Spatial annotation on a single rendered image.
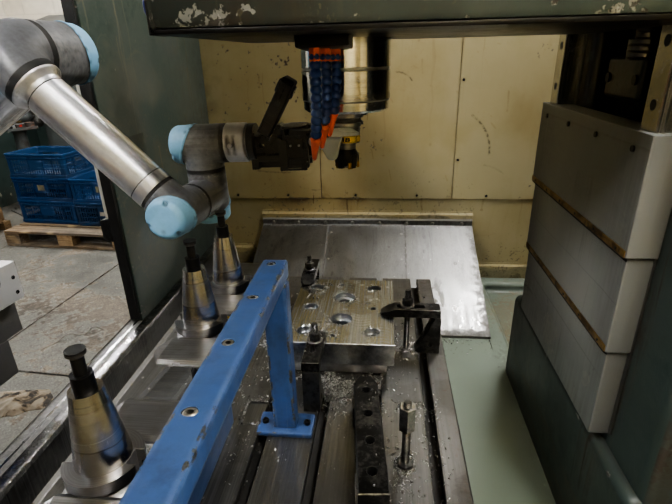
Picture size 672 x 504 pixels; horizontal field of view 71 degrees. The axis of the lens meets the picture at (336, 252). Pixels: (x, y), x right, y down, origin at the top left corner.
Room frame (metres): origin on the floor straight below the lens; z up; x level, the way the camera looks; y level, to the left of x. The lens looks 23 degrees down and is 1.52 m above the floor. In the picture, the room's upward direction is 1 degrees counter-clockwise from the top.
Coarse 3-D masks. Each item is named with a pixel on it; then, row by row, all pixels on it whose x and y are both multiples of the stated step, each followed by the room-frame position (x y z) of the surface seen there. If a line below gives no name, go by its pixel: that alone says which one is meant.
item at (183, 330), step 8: (224, 312) 0.52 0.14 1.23; (176, 320) 0.50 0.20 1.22; (216, 320) 0.50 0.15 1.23; (224, 320) 0.52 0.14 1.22; (176, 328) 0.49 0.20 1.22; (184, 328) 0.48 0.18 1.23; (192, 328) 0.48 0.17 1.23; (200, 328) 0.48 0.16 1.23; (208, 328) 0.48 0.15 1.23; (216, 328) 0.49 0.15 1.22; (184, 336) 0.48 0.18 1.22; (192, 336) 0.48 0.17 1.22; (200, 336) 0.48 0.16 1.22; (208, 336) 0.49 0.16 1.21; (216, 336) 0.49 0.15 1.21
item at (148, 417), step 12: (120, 408) 0.36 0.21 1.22; (132, 408) 0.36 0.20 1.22; (144, 408) 0.36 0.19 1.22; (156, 408) 0.36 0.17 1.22; (168, 408) 0.36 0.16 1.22; (132, 420) 0.34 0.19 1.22; (144, 420) 0.34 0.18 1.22; (156, 420) 0.34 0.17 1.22; (144, 432) 0.33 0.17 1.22; (156, 432) 0.33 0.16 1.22
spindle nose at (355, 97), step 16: (352, 48) 0.83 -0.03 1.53; (368, 48) 0.83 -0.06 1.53; (384, 48) 0.86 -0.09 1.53; (304, 64) 0.87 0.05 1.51; (352, 64) 0.83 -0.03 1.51; (368, 64) 0.83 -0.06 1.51; (384, 64) 0.86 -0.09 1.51; (304, 80) 0.88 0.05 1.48; (352, 80) 0.83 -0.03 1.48; (368, 80) 0.83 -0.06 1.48; (384, 80) 0.86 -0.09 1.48; (304, 96) 0.88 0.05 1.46; (352, 96) 0.83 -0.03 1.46; (368, 96) 0.84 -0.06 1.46; (384, 96) 0.86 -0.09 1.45; (352, 112) 0.83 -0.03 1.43; (368, 112) 0.84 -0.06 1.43
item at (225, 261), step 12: (216, 240) 0.61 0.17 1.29; (228, 240) 0.61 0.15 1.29; (216, 252) 0.61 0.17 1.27; (228, 252) 0.61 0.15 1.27; (216, 264) 0.61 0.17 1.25; (228, 264) 0.60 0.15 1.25; (240, 264) 0.62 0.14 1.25; (216, 276) 0.60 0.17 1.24; (228, 276) 0.60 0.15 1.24; (240, 276) 0.61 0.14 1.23
